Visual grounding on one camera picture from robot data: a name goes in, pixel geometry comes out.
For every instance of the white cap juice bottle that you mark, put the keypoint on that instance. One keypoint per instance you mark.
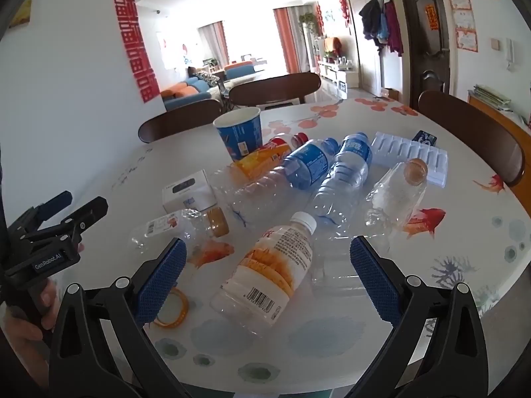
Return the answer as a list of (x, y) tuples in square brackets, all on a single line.
[(265, 273)]

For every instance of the small dark blue box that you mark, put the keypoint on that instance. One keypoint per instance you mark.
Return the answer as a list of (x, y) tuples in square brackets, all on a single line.
[(425, 137)]

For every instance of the orange label plastic bottle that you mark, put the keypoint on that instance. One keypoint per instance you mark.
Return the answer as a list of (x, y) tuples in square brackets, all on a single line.
[(261, 159)]

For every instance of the crushed clear plastic bottle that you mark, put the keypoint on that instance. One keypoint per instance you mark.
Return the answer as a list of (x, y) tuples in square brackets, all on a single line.
[(332, 265)]

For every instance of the white media cabinet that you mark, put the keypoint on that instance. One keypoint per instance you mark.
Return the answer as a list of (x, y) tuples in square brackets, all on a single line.
[(336, 72)]

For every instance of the blue and orange sofa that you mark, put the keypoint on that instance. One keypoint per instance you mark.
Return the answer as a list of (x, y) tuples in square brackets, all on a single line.
[(186, 91)]

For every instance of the light wooden door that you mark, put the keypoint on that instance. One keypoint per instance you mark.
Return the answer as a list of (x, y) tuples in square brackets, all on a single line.
[(356, 29)]

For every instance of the orange curtain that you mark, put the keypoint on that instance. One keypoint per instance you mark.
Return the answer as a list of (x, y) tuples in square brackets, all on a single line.
[(286, 37)]

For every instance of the purple hanging jacket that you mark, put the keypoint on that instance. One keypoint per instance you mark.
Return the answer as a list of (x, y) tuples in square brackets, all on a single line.
[(394, 29)]

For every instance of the green house plant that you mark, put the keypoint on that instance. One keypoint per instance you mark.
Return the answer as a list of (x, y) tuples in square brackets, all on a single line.
[(309, 20)]

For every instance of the dark brown door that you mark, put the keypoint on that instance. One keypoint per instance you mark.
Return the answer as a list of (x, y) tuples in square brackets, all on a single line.
[(423, 58)]

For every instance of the red paper wall decoration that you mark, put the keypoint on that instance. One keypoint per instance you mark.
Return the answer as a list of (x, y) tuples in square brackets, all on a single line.
[(132, 45)]

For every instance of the white plastic tray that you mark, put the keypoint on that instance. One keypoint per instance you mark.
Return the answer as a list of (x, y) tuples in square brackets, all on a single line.
[(398, 149)]

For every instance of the white cardboard box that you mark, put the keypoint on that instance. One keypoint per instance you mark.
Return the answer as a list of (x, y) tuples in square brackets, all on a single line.
[(195, 199)]

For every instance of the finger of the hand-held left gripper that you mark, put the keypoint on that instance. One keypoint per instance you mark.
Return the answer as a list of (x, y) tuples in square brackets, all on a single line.
[(54, 205), (85, 215)]

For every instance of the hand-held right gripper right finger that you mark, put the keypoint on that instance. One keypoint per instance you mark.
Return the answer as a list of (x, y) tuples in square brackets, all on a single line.
[(373, 282)]

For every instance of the stack of papers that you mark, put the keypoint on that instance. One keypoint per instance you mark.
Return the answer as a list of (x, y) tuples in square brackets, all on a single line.
[(489, 97)]

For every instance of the clear bottle with brown cap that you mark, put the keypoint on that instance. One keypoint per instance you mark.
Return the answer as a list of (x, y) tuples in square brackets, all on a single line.
[(398, 195)]

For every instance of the small clear bottle tan cap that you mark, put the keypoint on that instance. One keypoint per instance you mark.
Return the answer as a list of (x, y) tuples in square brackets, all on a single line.
[(186, 224)]

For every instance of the blue paper cup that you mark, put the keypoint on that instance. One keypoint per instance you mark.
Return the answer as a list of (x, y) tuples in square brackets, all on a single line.
[(240, 137)]

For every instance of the yellow framed wall picture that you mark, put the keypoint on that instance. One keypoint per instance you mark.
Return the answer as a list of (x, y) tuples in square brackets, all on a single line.
[(20, 12)]

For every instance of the red door sign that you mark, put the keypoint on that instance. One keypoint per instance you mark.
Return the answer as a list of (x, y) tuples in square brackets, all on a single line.
[(432, 16)]

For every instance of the white wall intercom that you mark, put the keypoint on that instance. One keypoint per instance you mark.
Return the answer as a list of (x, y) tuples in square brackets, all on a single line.
[(509, 52)]

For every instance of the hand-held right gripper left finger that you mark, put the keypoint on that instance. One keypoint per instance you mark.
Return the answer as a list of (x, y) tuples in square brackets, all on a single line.
[(164, 286)]

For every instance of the small blue label water bottle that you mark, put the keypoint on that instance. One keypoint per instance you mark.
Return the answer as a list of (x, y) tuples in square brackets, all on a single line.
[(348, 174)]

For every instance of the person's left hand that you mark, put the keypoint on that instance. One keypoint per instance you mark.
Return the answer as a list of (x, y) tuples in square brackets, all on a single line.
[(25, 340)]

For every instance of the large blue label water bottle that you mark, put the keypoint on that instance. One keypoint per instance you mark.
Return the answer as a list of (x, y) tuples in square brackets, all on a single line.
[(307, 166)]

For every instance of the dark hanging jacket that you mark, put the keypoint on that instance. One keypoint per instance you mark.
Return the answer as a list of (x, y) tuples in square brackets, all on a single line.
[(369, 20)]

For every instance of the light wooden cabinet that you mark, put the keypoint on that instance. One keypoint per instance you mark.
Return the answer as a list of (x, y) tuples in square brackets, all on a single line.
[(510, 128)]

